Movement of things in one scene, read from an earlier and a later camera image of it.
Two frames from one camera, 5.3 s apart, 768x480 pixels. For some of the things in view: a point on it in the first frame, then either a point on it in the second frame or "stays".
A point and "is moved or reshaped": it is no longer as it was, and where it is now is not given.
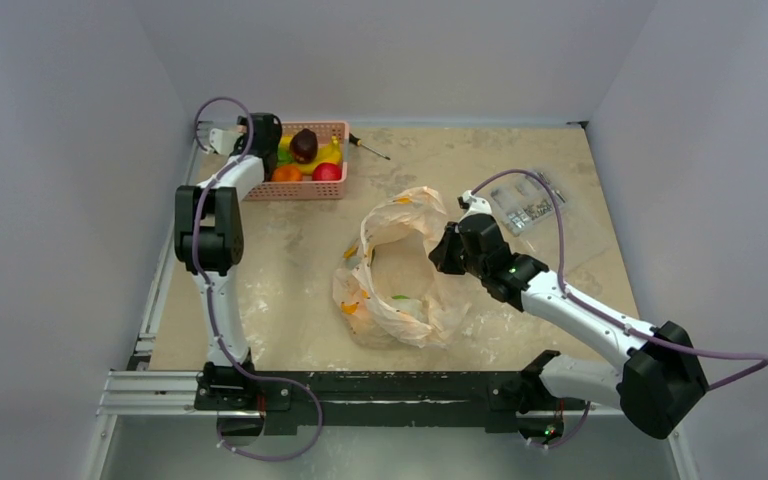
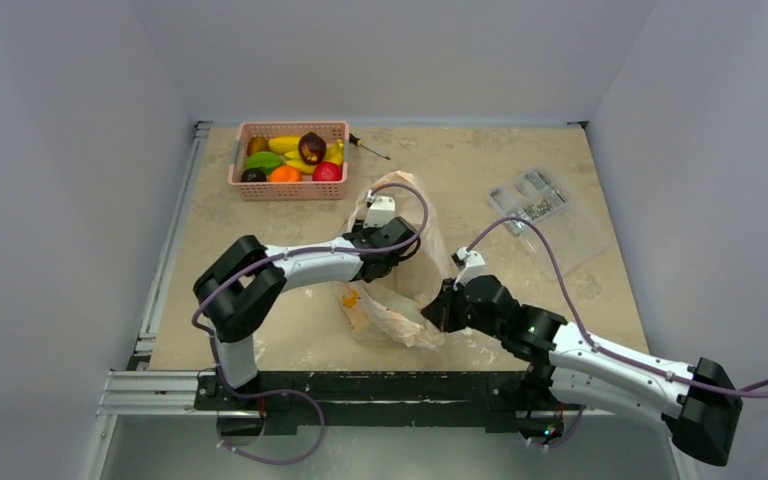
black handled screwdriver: (355, 140) stays
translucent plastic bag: (387, 286) is moved or reshaped
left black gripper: (239, 144) → (358, 228)
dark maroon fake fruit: (304, 146) is moved or reshaped
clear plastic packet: (523, 203) stays
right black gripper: (450, 250) → (446, 307)
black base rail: (496, 400) stays
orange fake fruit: (287, 173) stays
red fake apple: (327, 172) stays
